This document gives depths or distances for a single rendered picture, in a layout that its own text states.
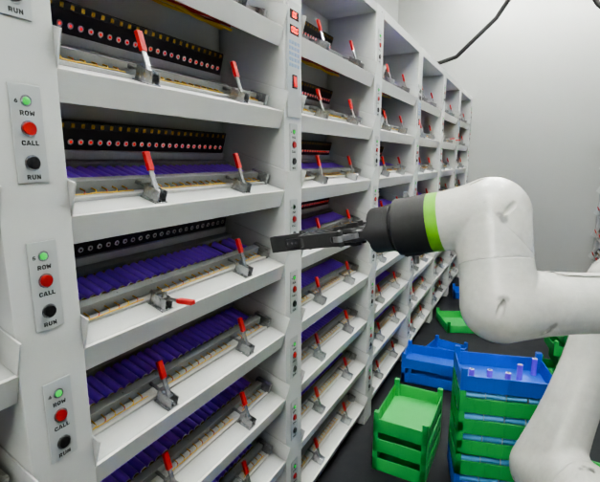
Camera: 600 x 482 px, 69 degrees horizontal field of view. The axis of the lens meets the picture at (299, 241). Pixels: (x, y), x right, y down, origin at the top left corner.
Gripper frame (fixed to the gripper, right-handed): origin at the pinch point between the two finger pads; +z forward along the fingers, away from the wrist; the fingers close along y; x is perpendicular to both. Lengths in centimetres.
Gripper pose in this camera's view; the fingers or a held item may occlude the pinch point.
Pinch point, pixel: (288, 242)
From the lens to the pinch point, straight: 80.7
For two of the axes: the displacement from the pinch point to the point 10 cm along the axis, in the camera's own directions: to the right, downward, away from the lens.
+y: 4.7, -1.6, 8.7
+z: -8.6, 1.2, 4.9
